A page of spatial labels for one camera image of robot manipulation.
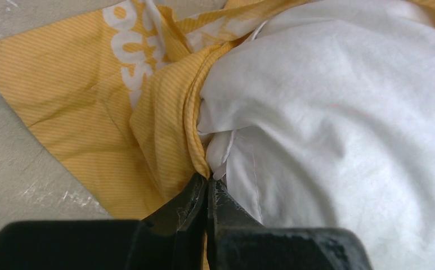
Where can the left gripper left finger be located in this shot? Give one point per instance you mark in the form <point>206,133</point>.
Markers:
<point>170,238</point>

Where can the orange cartoon pillowcase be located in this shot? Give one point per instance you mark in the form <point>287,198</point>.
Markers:
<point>114,94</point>

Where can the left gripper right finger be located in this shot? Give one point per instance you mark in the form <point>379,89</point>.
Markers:
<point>237,241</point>

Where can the white pillow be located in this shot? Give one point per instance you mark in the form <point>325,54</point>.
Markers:
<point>325,117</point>

